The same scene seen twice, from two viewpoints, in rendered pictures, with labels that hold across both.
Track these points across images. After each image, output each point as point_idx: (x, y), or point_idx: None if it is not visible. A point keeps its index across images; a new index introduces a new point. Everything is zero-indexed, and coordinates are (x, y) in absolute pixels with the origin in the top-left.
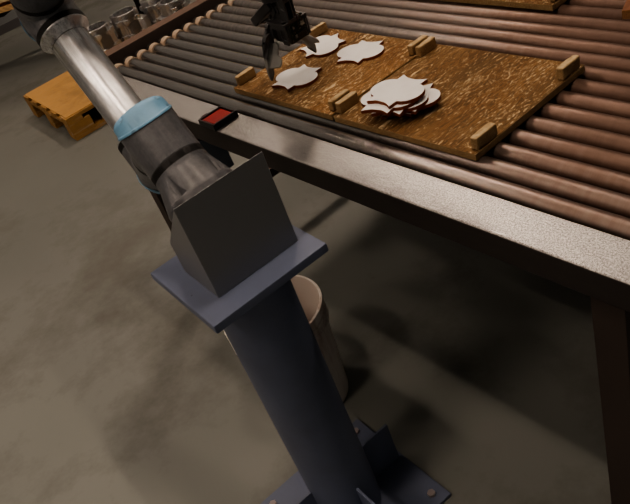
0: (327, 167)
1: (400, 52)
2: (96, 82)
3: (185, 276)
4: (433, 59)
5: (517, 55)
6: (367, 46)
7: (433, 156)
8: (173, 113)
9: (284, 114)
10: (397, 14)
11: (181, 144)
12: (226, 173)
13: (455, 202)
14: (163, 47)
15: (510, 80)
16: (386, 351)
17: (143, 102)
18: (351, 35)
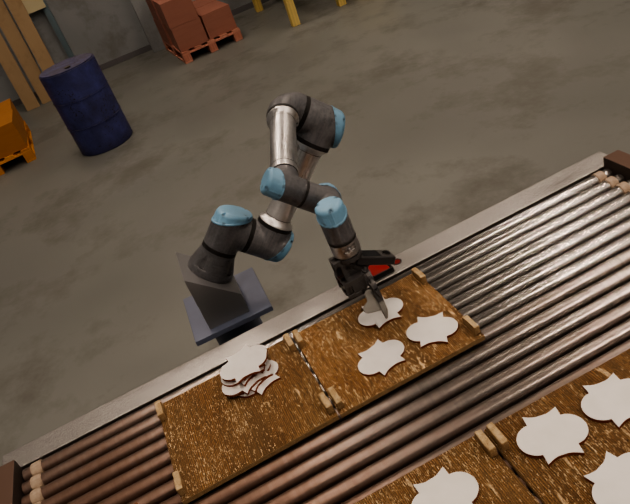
0: (240, 336)
1: (349, 387)
2: None
3: None
4: (307, 408)
5: (245, 465)
6: (384, 362)
7: None
8: (220, 228)
9: (340, 310)
10: (477, 404)
11: (205, 241)
12: (195, 270)
13: (140, 393)
14: (614, 200)
15: (214, 448)
16: None
17: (218, 210)
18: (437, 354)
